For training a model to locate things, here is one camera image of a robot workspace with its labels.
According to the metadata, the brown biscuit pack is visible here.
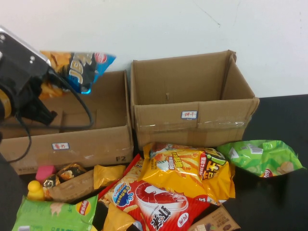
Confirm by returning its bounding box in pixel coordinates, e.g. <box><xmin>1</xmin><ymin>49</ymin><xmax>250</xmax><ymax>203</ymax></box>
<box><xmin>187</xmin><ymin>204</ymin><xmax>242</xmax><ymax>231</ymax></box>

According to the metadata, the large shallow cardboard box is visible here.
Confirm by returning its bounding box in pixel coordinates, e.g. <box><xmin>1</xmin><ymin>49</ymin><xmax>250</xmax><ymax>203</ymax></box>
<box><xmin>0</xmin><ymin>69</ymin><xmax>134</xmax><ymax>175</ymax></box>

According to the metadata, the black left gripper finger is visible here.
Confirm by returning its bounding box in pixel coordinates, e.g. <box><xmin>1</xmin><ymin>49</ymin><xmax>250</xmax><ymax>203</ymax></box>
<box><xmin>28</xmin><ymin>96</ymin><xmax>58</xmax><ymax>126</ymax></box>
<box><xmin>43</xmin><ymin>69</ymin><xmax>71</xmax><ymax>92</ymax></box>

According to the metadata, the black gold snack packet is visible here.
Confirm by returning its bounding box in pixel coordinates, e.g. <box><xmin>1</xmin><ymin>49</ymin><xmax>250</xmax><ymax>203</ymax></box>
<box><xmin>56</xmin><ymin>163</ymin><xmax>88</xmax><ymax>181</ymax></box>

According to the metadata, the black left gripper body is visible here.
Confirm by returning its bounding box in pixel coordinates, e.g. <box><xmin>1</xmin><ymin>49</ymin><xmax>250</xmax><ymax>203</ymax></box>
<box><xmin>0</xmin><ymin>59</ymin><xmax>52</xmax><ymax>118</ymax></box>

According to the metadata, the brown paper snack packet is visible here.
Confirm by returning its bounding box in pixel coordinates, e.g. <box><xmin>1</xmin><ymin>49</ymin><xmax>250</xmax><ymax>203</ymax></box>
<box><xmin>47</xmin><ymin>169</ymin><xmax>97</xmax><ymax>204</ymax></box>

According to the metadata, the small yellow snack packet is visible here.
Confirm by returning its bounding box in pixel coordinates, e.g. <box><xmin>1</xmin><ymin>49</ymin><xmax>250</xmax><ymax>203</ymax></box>
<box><xmin>93</xmin><ymin>164</ymin><xmax>127</xmax><ymax>190</ymax></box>

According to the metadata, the crumpled green Lay's chip bag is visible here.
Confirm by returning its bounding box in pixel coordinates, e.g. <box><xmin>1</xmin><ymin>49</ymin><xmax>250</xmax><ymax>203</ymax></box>
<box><xmin>216</xmin><ymin>140</ymin><xmax>305</xmax><ymax>179</ymax></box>

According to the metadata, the white label red handwriting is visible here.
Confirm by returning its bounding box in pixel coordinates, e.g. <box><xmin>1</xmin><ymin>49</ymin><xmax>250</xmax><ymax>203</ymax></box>
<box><xmin>51</xmin><ymin>142</ymin><xmax>70</xmax><ymax>151</ymax></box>

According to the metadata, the flat green Lay's chip bag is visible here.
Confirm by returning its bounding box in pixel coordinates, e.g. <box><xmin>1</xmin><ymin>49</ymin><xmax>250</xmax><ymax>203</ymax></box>
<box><xmin>12</xmin><ymin>194</ymin><xmax>99</xmax><ymax>231</ymax></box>

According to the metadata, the small black gold packet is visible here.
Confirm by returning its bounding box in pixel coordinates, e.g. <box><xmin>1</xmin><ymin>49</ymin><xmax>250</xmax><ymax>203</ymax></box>
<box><xmin>42</xmin><ymin>175</ymin><xmax>61</xmax><ymax>189</ymax></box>

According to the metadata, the black camera cable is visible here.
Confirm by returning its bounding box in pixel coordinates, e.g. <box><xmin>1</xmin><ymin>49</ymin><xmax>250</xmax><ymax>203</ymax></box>
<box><xmin>0</xmin><ymin>69</ymin><xmax>95</xmax><ymax>165</ymax></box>

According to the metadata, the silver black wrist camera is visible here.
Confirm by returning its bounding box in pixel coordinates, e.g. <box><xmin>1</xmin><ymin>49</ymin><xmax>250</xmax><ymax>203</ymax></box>
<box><xmin>0</xmin><ymin>25</ymin><xmax>52</xmax><ymax>78</ymax></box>

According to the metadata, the yellow fries snack bag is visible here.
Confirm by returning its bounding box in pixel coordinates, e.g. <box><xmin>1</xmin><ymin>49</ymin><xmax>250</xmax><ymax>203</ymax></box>
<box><xmin>139</xmin><ymin>141</ymin><xmax>236</xmax><ymax>205</ymax></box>

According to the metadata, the yellow rubber duck toy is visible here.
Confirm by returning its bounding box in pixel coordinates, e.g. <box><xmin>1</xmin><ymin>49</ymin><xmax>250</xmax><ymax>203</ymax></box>
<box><xmin>27</xmin><ymin>180</ymin><xmax>46</xmax><ymax>202</ymax></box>

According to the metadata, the red shrimp cracker bag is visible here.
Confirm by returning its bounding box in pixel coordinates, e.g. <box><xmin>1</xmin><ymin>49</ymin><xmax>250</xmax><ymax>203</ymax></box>
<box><xmin>98</xmin><ymin>153</ymin><xmax>211</xmax><ymax>231</ymax></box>

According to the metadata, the pink block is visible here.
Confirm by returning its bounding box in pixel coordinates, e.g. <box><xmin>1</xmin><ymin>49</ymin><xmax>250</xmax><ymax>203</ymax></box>
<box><xmin>35</xmin><ymin>165</ymin><xmax>57</xmax><ymax>181</ymax></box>

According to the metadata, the tall taped cardboard box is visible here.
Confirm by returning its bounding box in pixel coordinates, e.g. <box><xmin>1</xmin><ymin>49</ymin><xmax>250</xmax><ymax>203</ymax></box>
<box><xmin>130</xmin><ymin>50</ymin><xmax>260</xmax><ymax>151</ymax></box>

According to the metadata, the blue orange chip bag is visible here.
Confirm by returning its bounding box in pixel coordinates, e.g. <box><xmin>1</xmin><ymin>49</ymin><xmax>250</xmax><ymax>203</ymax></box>
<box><xmin>38</xmin><ymin>50</ymin><xmax>116</xmax><ymax>100</ymax></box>

